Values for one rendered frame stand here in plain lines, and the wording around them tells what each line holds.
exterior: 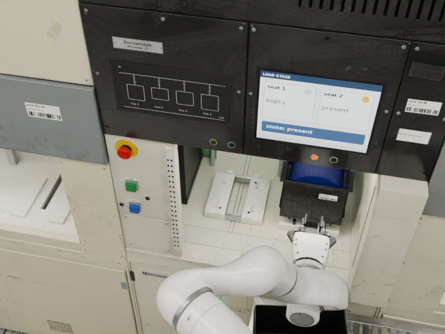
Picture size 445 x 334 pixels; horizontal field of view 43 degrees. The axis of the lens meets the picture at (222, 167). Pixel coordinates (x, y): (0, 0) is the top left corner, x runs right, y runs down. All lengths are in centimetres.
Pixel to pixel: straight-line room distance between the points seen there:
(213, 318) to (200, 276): 9
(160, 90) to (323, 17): 45
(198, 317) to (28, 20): 82
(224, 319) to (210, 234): 97
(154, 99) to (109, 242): 69
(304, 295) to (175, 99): 57
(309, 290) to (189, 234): 76
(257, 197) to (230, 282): 101
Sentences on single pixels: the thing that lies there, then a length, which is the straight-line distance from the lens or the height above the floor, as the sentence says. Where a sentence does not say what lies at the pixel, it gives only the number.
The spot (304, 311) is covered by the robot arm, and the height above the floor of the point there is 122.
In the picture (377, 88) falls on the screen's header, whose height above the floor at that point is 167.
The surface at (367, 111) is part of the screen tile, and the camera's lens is 140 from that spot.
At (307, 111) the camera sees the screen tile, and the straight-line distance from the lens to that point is 141.
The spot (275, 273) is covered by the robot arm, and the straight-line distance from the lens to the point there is 115.
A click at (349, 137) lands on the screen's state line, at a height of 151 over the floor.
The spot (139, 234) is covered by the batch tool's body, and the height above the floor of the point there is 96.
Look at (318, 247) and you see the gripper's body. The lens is 159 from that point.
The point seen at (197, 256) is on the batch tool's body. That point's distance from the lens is 198.
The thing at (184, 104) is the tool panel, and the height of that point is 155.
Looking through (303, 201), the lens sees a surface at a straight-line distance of 193.
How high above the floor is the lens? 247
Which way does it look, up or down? 45 degrees down
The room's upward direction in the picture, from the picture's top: straight up
